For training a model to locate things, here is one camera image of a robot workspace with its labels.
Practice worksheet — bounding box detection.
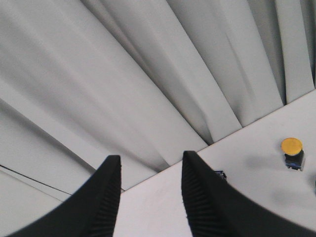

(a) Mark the grey pleated curtain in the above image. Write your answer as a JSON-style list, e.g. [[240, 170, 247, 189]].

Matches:
[[0, 0, 316, 223]]

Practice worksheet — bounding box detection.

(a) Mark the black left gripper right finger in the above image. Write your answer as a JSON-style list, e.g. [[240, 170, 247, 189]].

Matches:
[[181, 151, 316, 237]]

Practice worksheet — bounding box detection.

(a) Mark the yellow push button back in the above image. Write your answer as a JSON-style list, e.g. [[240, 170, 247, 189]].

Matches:
[[281, 137, 304, 171]]

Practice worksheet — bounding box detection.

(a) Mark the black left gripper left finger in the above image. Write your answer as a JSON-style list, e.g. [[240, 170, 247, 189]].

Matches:
[[11, 155, 121, 237]]

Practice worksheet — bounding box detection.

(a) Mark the red push button lying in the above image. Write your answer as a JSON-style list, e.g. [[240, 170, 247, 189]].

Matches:
[[214, 170, 227, 182]]

